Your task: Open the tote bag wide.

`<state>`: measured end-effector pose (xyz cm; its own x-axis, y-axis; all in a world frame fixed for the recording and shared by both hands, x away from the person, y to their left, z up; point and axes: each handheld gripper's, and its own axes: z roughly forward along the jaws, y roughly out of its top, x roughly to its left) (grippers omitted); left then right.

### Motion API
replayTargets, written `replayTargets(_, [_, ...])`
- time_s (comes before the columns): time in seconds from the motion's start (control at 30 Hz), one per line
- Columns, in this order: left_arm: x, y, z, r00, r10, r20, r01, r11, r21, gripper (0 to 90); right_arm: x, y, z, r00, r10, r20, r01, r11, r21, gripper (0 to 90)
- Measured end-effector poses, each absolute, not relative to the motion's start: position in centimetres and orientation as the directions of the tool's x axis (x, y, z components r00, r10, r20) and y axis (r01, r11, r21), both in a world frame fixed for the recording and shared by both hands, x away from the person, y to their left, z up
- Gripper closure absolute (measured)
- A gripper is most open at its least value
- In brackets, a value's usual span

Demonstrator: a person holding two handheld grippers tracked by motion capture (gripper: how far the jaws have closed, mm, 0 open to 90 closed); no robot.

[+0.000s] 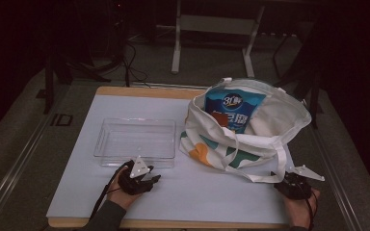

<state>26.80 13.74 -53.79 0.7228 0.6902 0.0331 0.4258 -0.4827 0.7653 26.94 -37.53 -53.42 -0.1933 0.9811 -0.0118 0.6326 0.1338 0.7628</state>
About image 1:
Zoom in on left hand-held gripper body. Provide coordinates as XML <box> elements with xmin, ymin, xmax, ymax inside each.
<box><xmin>118</xmin><ymin>156</ymin><xmax>157</xmax><ymax>196</ymax></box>

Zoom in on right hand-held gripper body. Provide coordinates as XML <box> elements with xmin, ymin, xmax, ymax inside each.
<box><xmin>282</xmin><ymin>164</ymin><xmax>326</xmax><ymax>201</ymax></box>

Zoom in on clear plastic tray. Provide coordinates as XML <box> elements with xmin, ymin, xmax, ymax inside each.
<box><xmin>93</xmin><ymin>117</ymin><xmax>177</xmax><ymax>168</ymax></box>

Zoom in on white printed tote bag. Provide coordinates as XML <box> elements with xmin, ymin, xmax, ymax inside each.
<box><xmin>178</xmin><ymin>76</ymin><xmax>312</xmax><ymax>184</ymax></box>

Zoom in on blue snack bag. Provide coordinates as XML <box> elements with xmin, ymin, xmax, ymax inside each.
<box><xmin>204</xmin><ymin>87</ymin><xmax>267</xmax><ymax>134</ymax></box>

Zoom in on person's left hand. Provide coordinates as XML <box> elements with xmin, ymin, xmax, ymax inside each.
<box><xmin>106</xmin><ymin>167</ymin><xmax>143</xmax><ymax>210</ymax></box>

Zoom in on person's right hand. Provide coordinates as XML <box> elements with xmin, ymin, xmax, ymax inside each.
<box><xmin>283</xmin><ymin>189</ymin><xmax>321</xmax><ymax>229</ymax></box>

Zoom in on black metal stand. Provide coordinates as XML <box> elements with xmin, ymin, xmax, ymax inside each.
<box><xmin>42</xmin><ymin>54</ymin><xmax>114</xmax><ymax>115</ymax></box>
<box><xmin>271</xmin><ymin>18</ymin><xmax>325</xmax><ymax>129</ymax></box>

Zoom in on black floor plate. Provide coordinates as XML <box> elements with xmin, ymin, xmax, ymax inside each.
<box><xmin>50</xmin><ymin>113</ymin><xmax>74</xmax><ymax>127</ymax></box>

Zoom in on left hand-held gripper cable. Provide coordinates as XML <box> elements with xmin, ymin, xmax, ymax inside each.
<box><xmin>89</xmin><ymin>160</ymin><xmax>135</xmax><ymax>221</ymax></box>

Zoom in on metal floor rail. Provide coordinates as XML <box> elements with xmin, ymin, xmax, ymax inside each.
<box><xmin>310</xmin><ymin>128</ymin><xmax>364</xmax><ymax>231</ymax></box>
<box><xmin>0</xmin><ymin>105</ymin><xmax>56</xmax><ymax>225</ymax></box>

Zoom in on black floor cables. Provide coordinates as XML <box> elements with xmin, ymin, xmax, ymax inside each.
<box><xmin>120</xmin><ymin>41</ymin><xmax>152</xmax><ymax>89</ymax></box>

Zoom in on white metal table frame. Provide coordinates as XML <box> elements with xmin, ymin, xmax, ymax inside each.
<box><xmin>155</xmin><ymin>0</ymin><xmax>266</xmax><ymax>80</ymax></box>

